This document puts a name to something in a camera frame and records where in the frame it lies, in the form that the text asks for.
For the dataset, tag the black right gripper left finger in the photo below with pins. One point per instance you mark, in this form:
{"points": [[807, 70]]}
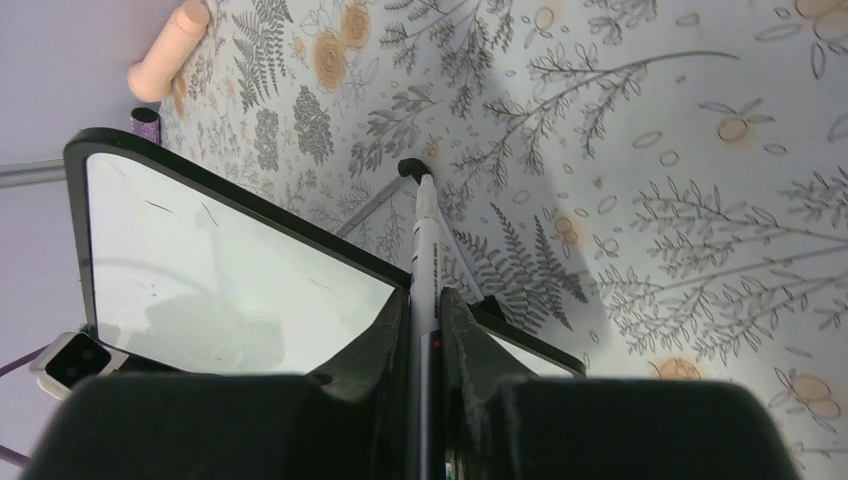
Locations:
{"points": [[344, 420]]}

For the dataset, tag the black capped whiteboard marker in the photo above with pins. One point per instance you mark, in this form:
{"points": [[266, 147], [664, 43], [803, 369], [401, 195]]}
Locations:
{"points": [[426, 453]]}

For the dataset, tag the floral table mat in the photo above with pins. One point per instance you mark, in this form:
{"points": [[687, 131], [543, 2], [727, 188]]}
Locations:
{"points": [[658, 188]]}

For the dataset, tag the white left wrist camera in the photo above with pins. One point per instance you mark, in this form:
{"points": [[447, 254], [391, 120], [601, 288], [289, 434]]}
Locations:
{"points": [[71, 358]]}

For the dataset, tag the small black-framed whiteboard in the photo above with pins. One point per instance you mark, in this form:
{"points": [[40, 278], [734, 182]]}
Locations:
{"points": [[187, 269]]}

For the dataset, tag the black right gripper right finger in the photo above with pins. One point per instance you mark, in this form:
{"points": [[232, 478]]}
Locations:
{"points": [[503, 421]]}

